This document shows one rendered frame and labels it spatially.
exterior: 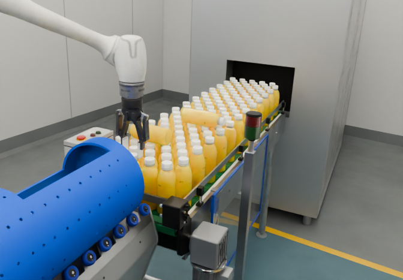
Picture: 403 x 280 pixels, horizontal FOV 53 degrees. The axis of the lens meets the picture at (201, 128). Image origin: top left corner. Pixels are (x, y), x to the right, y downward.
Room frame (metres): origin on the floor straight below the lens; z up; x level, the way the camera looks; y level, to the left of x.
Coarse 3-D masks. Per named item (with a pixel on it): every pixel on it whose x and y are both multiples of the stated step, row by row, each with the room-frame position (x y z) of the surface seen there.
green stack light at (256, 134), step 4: (244, 128) 1.48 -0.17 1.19; (248, 128) 1.46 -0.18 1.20; (252, 128) 1.45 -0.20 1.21; (256, 128) 1.45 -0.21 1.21; (260, 128) 1.47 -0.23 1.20; (244, 132) 1.48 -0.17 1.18; (248, 132) 1.46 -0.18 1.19; (252, 132) 1.45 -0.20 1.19; (256, 132) 1.45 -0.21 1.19; (244, 136) 1.48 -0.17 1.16; (248, 136) 1.46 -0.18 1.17; (252, 136) 1.45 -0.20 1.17; (256, 136) 1.46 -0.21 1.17
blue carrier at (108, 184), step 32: (64, 160) 1.21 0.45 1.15; (96, 160) 1.07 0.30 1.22; (128, 160) 1.15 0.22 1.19; (0, 192) 0.83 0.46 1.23; (32, 192) 1.09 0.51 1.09; (64, 192) 0.91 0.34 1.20; (96, 192) 0.97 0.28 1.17; (128, 192) 1.08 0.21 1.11; (0, 224) 0.74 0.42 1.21; (32, 224) 0.79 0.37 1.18; (64, 224) 0.84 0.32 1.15; (96, 224) 0.94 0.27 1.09; (0, 256) 0.69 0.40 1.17; (32, 256) 0.74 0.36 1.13; (64, 256) 0.82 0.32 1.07
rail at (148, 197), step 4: (144, 192) 1.33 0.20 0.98; (144, 196) 1.32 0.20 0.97; (148, 196) 1.31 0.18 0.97; (152, 196) 1.31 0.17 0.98; (156, 196) 1.30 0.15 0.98; (148, 200) 1.31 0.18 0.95; (152, 200) 1.31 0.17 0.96; (156, 200) 1.30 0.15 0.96; (160, 200) 1.29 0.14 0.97; (164, 200) 1.29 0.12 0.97
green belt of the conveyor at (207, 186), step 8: (280, 112) 2.70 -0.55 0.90; (272, 120) 2.52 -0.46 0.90; (264, 128) 2.34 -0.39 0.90; (216, 176) 1.65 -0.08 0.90; (208, 184) 1.57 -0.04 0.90; (192, 200) 1.42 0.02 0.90; (160, 224) 1.27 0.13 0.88; (160, 232) 1.27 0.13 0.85; (168, 232) 1.25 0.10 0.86; (176, 232) 1.28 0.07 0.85
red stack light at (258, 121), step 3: (246, 117) 1.47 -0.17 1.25; (249, 117) 1.46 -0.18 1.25; (261, 117) 1.47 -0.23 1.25; (246, 120) 1.47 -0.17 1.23; (249, 120) 1.46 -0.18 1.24; (252, 120) 1.45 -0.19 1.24; (255, 120) 1.45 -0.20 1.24; (258, 120) 1.46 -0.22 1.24; (246, 123) 1.47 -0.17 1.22; (249, 123) 1.46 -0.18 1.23; (252, 123) 1.45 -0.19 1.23; (255, 123) 1.45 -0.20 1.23; (258, 123) 1.46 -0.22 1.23; (249, 126) 1.46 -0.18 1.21; (252, 126) 1.45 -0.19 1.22; (255, 126) 1.45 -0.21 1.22; (258, 126) 1.46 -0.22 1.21
